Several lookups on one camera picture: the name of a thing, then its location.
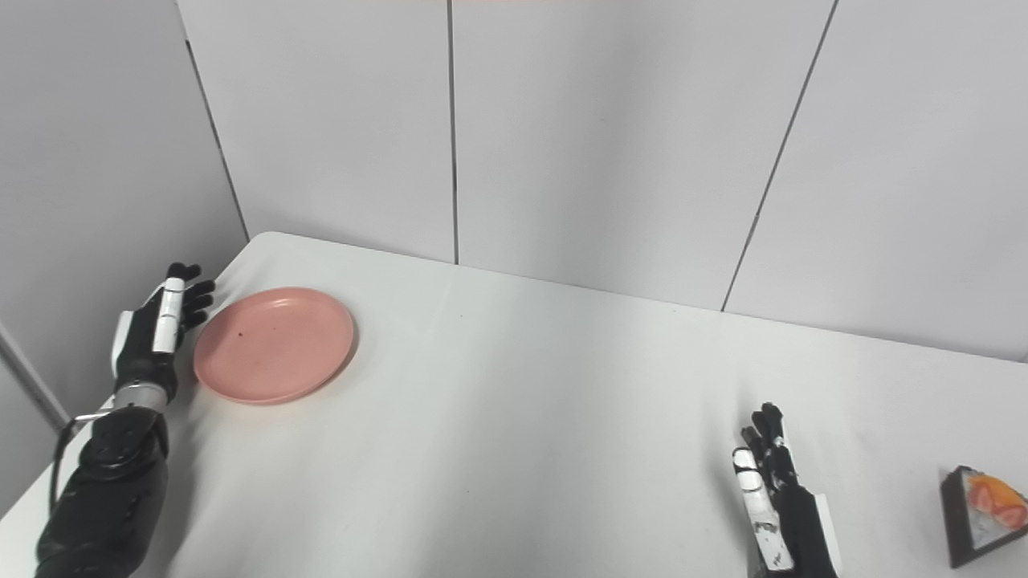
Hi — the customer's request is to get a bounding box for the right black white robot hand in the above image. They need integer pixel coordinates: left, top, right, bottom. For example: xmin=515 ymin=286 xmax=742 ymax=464
xmin=732 ymin=402 xmax=842 ymax=578

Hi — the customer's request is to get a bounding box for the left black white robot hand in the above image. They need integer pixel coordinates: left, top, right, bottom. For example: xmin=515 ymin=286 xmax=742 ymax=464
xmin=111 ymin=263 xmax=216 ymax=394

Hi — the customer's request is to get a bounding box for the pink round plate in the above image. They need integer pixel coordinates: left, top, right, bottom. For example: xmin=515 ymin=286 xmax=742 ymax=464
xmin=193 ymin=287 xmax=356 ymax=405

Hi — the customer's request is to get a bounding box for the cake slice with fruit topping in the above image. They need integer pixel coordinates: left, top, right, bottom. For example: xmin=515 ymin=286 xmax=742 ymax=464
xmin=940 ymin=466 xmax=1028 ymax=569

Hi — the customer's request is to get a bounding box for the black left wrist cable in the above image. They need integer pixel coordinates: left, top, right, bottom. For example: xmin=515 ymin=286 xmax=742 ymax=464
xmin=50 ymin=410 xmax=115 ymax=515

